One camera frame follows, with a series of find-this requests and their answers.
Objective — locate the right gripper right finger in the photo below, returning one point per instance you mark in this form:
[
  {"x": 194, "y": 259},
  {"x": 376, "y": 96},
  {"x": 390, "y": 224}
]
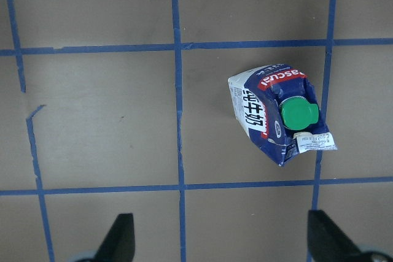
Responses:
[{"x": 326, "y": 241}]

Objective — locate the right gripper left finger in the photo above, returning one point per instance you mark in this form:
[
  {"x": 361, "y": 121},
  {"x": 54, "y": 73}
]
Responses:
[{"x": 119, "y": 242}]

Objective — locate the blue white milk carton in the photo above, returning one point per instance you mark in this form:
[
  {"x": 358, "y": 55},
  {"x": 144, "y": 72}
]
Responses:
[{"x": 277, "y": 107}]

